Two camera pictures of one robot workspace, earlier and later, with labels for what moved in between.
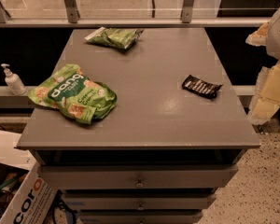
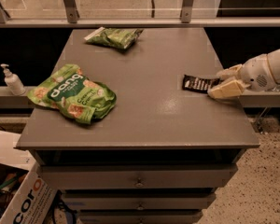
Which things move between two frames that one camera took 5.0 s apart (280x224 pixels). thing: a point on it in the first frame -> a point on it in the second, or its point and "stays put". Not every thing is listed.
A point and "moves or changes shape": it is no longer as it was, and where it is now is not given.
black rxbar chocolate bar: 197,86 moves or changes shape
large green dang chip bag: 68,90 stays put
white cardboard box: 34,200 stays put
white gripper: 278,36 -> 254,72
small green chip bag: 116,37 stays put
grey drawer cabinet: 161,154 stays put
